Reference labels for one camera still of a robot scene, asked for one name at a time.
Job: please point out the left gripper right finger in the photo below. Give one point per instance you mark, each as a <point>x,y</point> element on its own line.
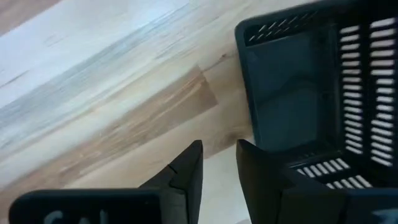
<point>270,193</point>

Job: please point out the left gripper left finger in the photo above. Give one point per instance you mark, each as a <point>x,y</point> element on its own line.
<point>183,186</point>

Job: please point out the black plastic basket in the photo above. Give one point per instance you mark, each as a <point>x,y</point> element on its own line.
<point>286,93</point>

